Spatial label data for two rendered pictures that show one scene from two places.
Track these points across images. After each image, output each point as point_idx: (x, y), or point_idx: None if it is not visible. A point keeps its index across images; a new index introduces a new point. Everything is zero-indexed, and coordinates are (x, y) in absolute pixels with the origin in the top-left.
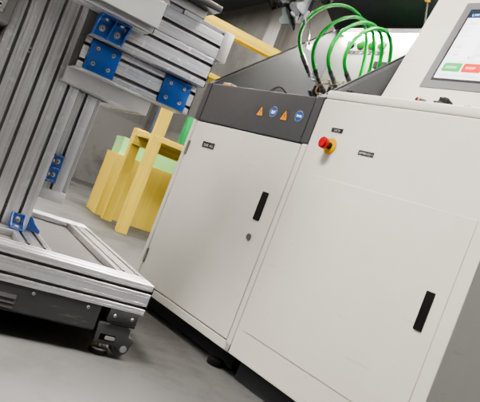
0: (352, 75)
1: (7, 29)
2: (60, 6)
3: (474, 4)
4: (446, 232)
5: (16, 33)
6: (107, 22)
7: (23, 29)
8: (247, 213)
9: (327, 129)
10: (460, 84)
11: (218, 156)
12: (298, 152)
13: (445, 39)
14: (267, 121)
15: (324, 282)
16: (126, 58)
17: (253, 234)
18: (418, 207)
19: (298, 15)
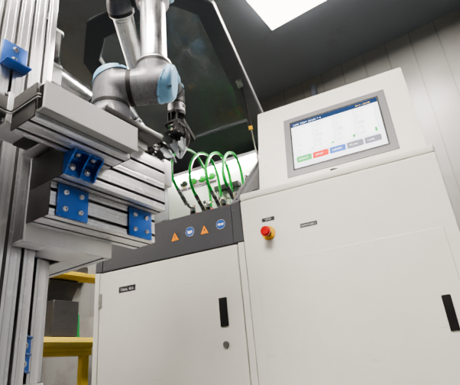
0: (196, 204)
1: None
2: None
3: (288, 120)
4: (423, 246)
5: None
6: (75, 160)
7: None
8: (211, 325)
9: (257, 222)
10: (320, 165)
11: (145, 292)
12: (238, 251)
13: (283, 145)
14: (187, 241)
15: (338, 341)
16: (92, 198)
17: (229, 339)
18: (386, 240)
19: (178, 153)
